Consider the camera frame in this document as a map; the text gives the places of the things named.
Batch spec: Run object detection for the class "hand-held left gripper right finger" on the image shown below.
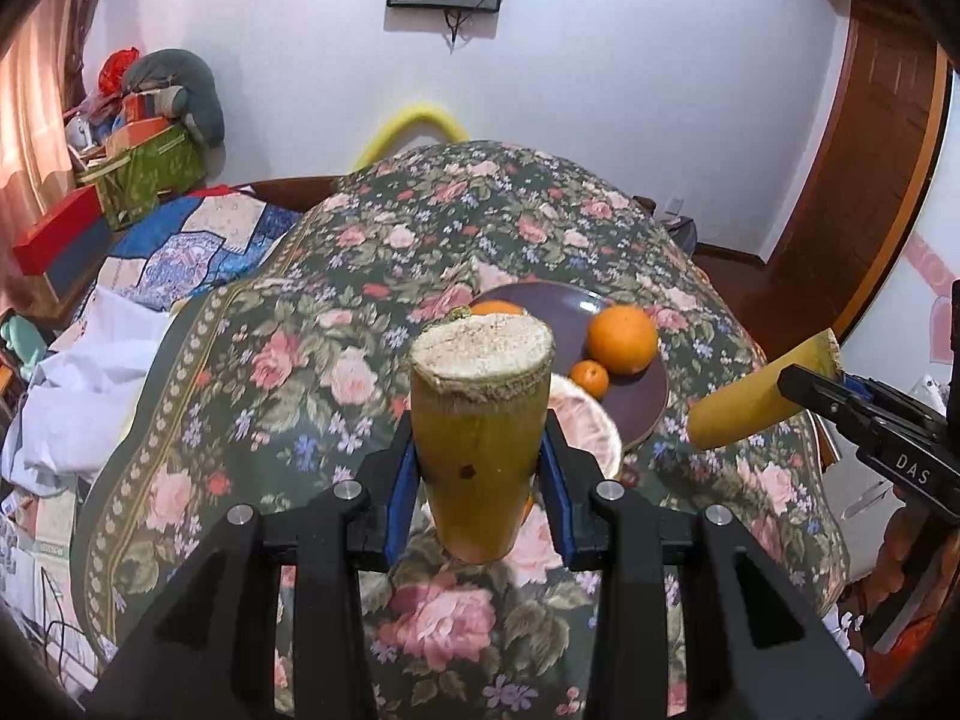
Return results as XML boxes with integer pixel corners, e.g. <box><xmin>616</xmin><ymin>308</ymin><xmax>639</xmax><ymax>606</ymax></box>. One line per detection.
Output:
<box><xmin>538</xmin><ymin>412</ymin><xmax>875</xmax><ymax>720</ymax></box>

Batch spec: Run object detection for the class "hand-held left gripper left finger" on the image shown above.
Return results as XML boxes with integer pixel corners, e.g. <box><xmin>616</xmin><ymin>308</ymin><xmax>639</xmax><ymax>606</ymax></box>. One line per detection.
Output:
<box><xmin>82</xmin><ymin>409</ymin><xmax>418</xmax><ymax>720</ymax></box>

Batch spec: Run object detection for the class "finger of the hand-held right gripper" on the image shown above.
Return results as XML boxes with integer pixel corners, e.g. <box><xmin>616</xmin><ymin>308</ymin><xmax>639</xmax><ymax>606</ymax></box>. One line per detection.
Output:
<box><xmin>840</xmin><ymin>375</ymin><xmax>947</xmax><ymax>430</ymax></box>
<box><xmin>778</xmin><ymin>364</ymin><xmax>944</xmax><ymax>448</ymax></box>

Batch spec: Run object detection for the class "yellow banana half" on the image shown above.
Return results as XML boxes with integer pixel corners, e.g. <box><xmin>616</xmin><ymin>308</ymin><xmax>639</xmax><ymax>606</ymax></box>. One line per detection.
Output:
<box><xmin>688</xmin><ymin>328</ymin><xmax>845</xmax><ymax>451</ymax></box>

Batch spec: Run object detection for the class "yellow sugarcane piece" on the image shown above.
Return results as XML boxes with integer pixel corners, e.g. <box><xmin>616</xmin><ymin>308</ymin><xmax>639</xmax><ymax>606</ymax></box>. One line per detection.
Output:
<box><xmin>409</xmin><ymin>315</ymin><xmax>556</xmax><ymax>563</ymax></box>

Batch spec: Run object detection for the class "small tangerine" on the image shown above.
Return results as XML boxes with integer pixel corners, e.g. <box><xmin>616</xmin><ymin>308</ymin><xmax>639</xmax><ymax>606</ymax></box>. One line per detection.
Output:
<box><xmin>568</xmin><ymin>360</ymin><xmax>610</xmax><ymax>401</ymax></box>

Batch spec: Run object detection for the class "large orange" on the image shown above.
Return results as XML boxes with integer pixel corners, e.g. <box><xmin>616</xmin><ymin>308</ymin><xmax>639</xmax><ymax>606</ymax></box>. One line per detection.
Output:
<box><xmin>585</xmin><ymin>305</ymin><xmax>659</xmax><ymax>375</ymax></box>

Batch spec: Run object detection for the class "purple plate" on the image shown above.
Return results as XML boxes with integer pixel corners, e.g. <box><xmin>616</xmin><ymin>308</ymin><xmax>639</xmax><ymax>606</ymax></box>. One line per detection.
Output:
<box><xmin>469</xmin><ymin>281</ymin><xmax>670</xmax><ymax>455</ymax></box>

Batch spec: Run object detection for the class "floral blanket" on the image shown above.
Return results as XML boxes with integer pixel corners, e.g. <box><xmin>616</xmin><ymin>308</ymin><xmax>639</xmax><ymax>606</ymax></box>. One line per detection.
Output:
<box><xmin>71</xmin><ymin>141</ymin><xmax>852</xmax><ymax>720</ymax></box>

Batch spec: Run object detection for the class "grey backpack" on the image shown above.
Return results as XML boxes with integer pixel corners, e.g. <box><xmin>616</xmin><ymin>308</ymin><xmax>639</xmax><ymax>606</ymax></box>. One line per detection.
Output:
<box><xmin>660</xmin><ymin>214</ymin><xmax>700</xmax><ymax>252</ymax></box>

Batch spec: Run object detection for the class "blue patchwork quilt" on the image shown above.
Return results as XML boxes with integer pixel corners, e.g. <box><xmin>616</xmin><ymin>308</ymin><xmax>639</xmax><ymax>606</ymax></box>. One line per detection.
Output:
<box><xmin>94</xmin><ymin>187</ymin><xmax>305</xmax><ymax>314</ymax></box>

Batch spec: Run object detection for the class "white cloth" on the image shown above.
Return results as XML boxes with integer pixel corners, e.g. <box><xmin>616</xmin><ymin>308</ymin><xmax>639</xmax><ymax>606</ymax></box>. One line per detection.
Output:
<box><xmin>0</xmin><ymin>286</ymin><xmax>177</xmax><ymax>500</ymax></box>

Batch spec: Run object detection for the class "green box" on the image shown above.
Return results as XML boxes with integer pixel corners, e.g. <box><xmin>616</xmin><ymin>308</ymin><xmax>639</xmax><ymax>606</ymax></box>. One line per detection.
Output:
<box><xmin>75</xmin><ymin>124</ymin><xmax>209</xmax><ymax>232</ymax></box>

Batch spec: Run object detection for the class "mint green toy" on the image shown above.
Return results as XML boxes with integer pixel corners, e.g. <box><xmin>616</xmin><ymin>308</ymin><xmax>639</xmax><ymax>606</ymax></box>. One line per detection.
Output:
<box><xmin>0</xmin><ymin>313</ymin><xmax>52</xmax><ymax>383</ymax></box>

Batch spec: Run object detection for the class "red and grey box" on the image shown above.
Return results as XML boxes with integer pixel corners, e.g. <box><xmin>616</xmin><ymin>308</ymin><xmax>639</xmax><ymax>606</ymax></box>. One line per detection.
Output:
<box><xmin>11</xmin><ymin>184</ymin><xmax>115</xmax><ymax>299</ymax></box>

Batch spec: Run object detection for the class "orange box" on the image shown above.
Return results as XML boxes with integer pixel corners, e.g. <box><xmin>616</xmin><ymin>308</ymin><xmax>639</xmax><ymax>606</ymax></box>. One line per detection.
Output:
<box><xmin>103</xmin><ymin>115</ymin><xmax>187</xmax><ymax>160</ymax></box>

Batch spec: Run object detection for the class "grey plush toy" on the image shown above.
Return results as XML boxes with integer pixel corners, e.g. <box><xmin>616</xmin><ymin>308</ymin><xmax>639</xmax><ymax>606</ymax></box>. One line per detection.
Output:
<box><xmin>121</xmin><ymin>49</ymin><xmax>226</xmax><ymax>149</ymax></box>

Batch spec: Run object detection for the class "red bag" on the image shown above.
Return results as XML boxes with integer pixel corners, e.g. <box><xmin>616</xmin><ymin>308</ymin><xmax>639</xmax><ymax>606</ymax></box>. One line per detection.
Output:
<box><xmin>97</xmin><ymin>47</ymin><xmax>141</xmax><ymax>95</ymax></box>

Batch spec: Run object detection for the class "peach curtain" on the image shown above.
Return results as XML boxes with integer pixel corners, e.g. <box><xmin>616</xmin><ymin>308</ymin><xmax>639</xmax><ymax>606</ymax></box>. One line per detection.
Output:
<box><xmin>0</xmin><ymin>0</ymin><xmax>98</xmax><ymax>241</ymax></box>

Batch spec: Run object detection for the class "brown curtain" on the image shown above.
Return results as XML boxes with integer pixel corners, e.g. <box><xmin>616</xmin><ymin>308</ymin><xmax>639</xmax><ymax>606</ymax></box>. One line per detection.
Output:
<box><xmin>64</xmin><ymin>0</ymin><xmax>115</xmax><ymax>91</ymax></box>

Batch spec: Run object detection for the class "wooden door frame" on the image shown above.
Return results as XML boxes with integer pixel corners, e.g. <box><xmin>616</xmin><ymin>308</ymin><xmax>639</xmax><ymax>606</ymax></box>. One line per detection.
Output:
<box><xmin>765</xmin><ymin>0</ymin><xmax>953</xmax><ymax>338</ymax></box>

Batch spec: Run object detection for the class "wooden bed frame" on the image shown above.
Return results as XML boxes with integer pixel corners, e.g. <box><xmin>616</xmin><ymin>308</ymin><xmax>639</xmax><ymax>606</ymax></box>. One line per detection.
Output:
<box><xmin>225</xmin><ymin>176</ymin><xmax>338</xmax><ymax>215</ymax></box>

